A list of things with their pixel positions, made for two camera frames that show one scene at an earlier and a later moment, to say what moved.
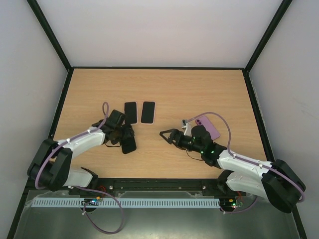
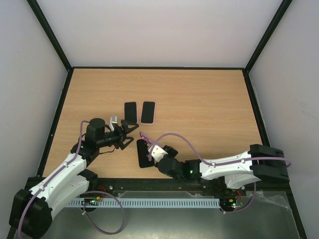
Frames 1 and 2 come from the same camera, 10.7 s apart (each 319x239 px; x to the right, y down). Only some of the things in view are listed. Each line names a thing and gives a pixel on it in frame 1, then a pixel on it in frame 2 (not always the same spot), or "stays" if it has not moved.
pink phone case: x=130 y=110 stays
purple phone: x=204 y=121 -> x=149 y=140
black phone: x=130 y=111 stays
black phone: x=148 y=112 stays
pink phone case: x=148 y=112 stays
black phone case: x=128 y=146 -> x=143 y=153
